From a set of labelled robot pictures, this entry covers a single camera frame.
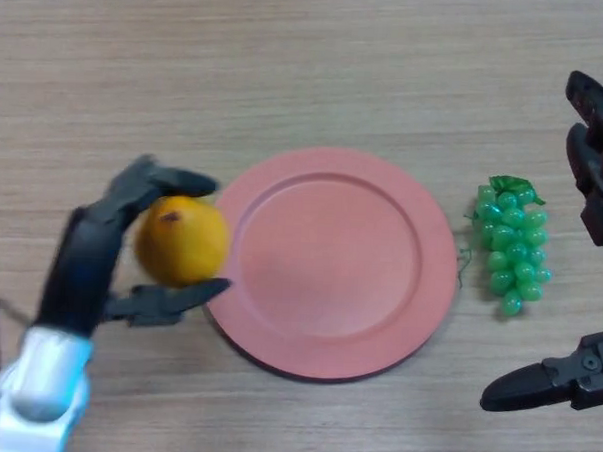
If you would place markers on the green grape bunch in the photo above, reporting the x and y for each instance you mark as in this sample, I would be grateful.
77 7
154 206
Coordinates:
518 245

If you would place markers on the yellow pear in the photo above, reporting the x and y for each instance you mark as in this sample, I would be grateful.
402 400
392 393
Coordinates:
183 241

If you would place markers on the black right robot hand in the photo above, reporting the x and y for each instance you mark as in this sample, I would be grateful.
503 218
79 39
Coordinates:
600 149

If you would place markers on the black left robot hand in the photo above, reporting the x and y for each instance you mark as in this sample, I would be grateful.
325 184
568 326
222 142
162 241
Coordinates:
82 266

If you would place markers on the pink round plate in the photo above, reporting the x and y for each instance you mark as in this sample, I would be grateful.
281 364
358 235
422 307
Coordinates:
335 265

